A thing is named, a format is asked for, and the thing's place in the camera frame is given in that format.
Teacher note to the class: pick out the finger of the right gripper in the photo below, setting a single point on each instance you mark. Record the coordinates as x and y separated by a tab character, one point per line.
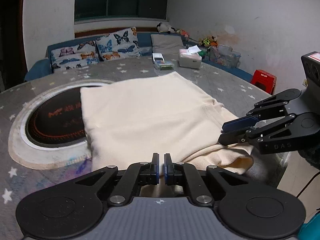
240	123
234	137

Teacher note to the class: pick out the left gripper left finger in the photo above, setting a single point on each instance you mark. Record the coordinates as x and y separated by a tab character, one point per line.
134	178

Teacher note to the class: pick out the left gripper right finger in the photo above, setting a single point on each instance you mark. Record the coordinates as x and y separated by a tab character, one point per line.
188	177

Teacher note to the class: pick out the cream garment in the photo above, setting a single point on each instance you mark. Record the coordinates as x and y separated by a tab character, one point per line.
128	121

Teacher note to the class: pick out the red plastic stool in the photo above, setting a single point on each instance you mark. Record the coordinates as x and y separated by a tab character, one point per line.
264	80

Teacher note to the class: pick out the clear plastic storage bin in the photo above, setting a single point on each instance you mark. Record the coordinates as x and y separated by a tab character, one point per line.
224	56

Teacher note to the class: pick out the white tissue box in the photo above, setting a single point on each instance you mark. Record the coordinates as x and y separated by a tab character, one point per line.
189	58

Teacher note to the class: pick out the yellow black toy car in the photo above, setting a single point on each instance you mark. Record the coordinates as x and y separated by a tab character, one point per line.
207	42

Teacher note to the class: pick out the round built-in induction cooker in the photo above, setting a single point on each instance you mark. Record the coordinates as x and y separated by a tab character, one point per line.
49	132

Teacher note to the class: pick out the clear box colourful items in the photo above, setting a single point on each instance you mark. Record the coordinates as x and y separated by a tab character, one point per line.
164	65

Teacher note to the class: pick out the white remote control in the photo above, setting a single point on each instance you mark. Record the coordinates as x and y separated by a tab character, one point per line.
157	57

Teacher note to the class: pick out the grey plain cushion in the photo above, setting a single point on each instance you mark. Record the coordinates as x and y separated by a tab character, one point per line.
166	44

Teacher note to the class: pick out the black white plush toy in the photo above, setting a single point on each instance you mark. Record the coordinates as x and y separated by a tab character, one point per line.
165	28

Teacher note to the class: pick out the right butterfly print pillow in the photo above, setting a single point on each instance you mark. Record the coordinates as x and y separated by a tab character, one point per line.
121	44

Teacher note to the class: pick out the butterfly print pillow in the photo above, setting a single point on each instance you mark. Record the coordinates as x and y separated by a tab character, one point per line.
78	56
121	44

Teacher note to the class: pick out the left butterfly print pillow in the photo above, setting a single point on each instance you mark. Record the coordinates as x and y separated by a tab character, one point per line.
78	56

